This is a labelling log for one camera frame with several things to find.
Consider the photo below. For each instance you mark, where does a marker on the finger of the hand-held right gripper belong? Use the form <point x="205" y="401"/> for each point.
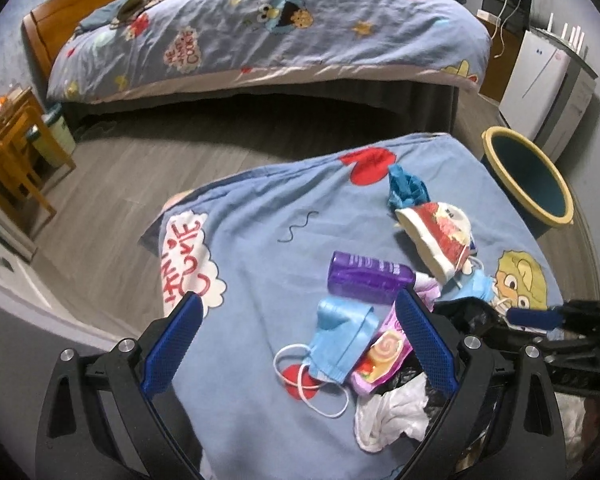
<point x="532" y="318"/>

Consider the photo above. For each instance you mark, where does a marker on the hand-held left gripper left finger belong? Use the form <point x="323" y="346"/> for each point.
<point x="172" y="345"/>

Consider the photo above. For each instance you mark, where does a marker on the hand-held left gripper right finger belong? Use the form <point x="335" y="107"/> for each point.
<point x="425" y="340"/>

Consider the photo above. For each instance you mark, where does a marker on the pink snack wrapper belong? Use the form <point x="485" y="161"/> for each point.
<point x="382" y="355"/>

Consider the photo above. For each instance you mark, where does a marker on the black plastic bag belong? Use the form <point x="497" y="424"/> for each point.
<point x="462" y="315"/>

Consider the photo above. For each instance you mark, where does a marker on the blue face mask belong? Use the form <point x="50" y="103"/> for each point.
<point x="340" y="340"/>
<point x="480" y="285"/>

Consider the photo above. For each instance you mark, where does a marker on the white tissue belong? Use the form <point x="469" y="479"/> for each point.
<point x="390" y="412"/>

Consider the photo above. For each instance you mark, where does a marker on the purple plastic bottle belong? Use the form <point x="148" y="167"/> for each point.
<point x="365" y="277"/>

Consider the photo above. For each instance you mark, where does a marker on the crushed red white paper cup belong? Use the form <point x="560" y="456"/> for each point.
<point x="440" y="237"/>

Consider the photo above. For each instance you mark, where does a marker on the teal bin with yellow rim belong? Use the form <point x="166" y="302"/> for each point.
<point x="527" y="180"/>

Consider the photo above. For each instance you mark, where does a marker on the teal glove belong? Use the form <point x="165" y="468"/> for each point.
<point x="405" y="187"/>

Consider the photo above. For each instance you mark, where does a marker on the blue printed blanket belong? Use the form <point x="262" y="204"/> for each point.
<point x="280" y="200"/>

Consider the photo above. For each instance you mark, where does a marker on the white air purifier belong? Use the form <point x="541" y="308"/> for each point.
<point x="530" y="80"/>
<point x="572" y="105"/>

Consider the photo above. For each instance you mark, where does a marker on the small white bin green lid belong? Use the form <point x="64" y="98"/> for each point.
<point x="57" y="137"/>

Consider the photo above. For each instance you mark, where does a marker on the wooden stool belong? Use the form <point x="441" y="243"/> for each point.
<point x="15" y="155"/>

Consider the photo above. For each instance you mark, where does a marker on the wooden nightstand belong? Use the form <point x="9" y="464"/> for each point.
<point x="495" y="70"/>

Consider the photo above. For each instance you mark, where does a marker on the grey bed base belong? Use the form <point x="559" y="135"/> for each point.
<point x="280" y="102"/>

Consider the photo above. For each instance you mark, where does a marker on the white router with antennas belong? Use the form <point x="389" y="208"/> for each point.
<point x="570" y="35"/>

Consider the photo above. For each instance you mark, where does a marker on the bed with cartoon duvet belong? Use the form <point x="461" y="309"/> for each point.
<point x="260" y="30"/>

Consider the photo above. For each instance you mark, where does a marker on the wooden bed headboard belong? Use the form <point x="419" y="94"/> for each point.
<point x="55" y="15"/>

